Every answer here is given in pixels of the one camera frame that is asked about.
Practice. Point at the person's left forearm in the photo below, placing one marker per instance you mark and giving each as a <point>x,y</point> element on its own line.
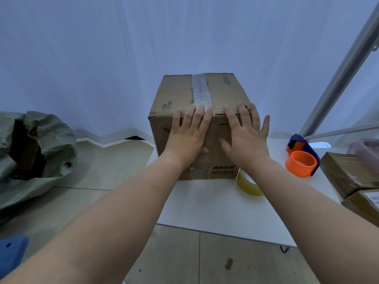
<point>97,224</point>

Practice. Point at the person's right little finger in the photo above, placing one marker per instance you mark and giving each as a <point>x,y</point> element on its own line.
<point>265,125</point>

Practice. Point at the person's right hand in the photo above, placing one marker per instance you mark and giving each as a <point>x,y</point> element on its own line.
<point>247,144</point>

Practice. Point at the grey-green woven sack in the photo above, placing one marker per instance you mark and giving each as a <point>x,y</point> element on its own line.
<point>35,156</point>

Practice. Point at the large brown cardboard box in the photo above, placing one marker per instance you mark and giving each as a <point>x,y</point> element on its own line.
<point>195,94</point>

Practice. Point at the person's left hand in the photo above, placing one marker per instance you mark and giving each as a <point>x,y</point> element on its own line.
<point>186,141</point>

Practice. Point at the person's right middle finger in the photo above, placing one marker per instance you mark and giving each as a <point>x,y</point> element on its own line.
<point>244,115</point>

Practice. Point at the blue plastic object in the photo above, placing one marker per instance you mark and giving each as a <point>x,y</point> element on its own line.
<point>11,252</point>

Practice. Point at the yellow packing tape roll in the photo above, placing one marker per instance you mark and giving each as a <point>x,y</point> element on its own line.
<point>248,183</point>

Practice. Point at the person's left middle finger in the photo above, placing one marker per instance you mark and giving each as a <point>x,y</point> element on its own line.
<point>197,118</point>

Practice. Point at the cardboard parcel with white label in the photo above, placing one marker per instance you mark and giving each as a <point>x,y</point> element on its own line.
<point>362,205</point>

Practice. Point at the orange and blue tape dispenser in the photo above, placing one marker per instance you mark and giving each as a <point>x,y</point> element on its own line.
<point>302,158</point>

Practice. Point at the small tape-wrapped cardboard parcel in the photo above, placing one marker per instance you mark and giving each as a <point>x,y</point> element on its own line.
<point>346,171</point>

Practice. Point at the person's right thumb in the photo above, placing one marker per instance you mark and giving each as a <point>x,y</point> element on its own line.
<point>226,147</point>

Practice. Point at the person's right forearm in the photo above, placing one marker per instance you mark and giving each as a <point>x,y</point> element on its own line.
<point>322,227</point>

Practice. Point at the person's left little finger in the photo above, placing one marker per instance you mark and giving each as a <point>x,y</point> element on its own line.
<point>176,118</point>

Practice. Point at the grey metal window frame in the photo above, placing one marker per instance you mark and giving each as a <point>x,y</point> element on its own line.
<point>340,82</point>

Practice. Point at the person's left thumb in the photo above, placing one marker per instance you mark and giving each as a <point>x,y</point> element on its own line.
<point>204,150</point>

